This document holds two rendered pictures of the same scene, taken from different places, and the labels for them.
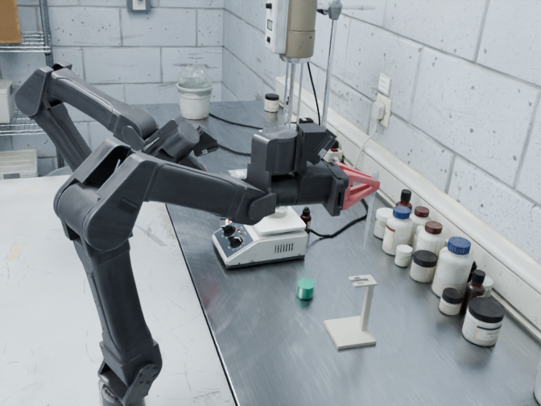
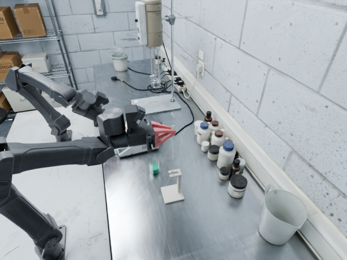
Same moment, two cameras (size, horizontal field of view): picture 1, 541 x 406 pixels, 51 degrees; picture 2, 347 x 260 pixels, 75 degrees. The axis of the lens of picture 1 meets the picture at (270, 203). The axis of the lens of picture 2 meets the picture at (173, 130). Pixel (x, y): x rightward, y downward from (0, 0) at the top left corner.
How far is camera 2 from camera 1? 0.38 m
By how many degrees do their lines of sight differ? 11
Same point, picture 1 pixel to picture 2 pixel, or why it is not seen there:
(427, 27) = (218, 27)
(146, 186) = (10, 170)
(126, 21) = (95, 20)
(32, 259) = not seen: hidden behind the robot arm
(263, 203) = (105, 153)
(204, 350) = (100, 208)
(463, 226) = (233, 131)
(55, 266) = not seen: hidden behind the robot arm
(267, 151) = (104, 126)
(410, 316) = (203, 182)
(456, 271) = (226, 159)
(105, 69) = (89, 44)
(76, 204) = not seen: outside the picture
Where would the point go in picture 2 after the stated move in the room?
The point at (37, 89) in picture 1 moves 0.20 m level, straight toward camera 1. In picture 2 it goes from (13, 78) to (4, 100)
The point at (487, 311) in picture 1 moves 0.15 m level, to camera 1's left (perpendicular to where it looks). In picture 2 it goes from (238, 183) to (200, 182)
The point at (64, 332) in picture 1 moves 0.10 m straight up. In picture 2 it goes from (35, 200) to (26, 184)
